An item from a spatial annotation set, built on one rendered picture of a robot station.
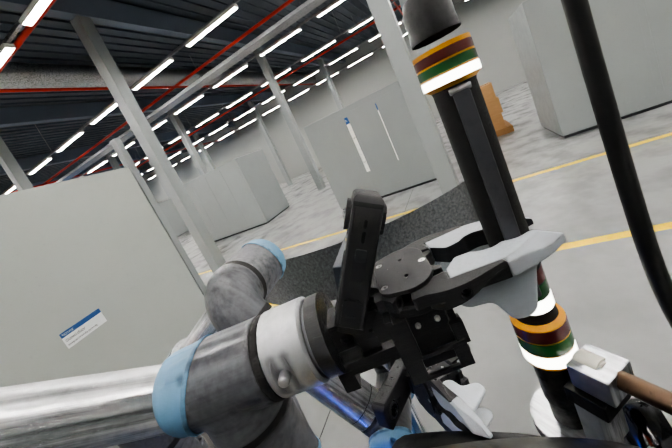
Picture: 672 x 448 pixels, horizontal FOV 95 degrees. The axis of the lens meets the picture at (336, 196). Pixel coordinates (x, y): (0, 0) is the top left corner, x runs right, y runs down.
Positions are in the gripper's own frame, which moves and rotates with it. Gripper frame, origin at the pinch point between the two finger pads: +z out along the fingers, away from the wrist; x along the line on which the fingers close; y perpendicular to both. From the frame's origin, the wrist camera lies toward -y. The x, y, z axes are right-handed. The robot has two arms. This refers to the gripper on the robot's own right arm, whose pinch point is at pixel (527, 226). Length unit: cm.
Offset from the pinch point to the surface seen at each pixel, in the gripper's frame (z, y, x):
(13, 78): -584, -402, -639
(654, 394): 1.0, 11.1, 6.8
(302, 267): -77, 62, -183
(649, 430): 3.9, 23.6, 0.4
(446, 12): -0.9, -17.6, 1.4
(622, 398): 0.0, 12.9, 5.0
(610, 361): 0.7, 11.0, 3.8
